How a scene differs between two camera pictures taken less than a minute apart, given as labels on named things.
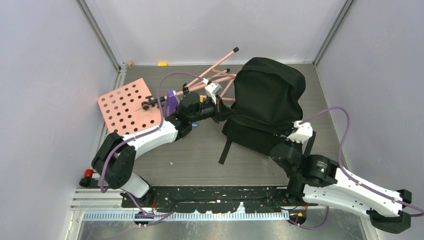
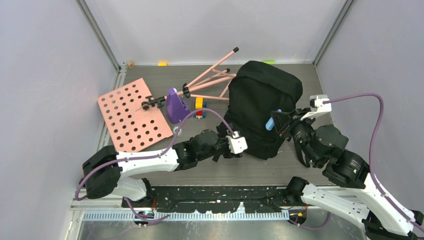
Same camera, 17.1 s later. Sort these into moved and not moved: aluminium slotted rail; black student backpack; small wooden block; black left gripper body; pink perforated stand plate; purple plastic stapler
Moved: black left gripper body; black student backpack
Not moved: pink perforated stand plate; small wooden block; purple plastic stapler; aluminium slotted rail
